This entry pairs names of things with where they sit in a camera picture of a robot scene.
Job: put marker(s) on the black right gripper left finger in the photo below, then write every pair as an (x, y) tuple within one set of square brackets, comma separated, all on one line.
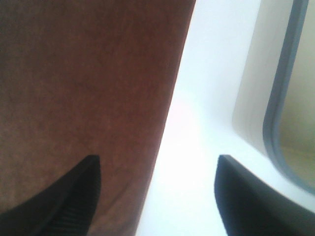
[(65, 208)]

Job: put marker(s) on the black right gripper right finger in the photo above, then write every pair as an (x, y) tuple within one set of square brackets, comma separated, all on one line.
[(249, 207)]

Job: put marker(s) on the brown towel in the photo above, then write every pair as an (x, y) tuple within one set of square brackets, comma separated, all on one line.
[(87, 77)]

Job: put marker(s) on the beige bin with grey rim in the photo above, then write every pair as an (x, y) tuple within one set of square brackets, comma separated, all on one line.
[(274, 110)]

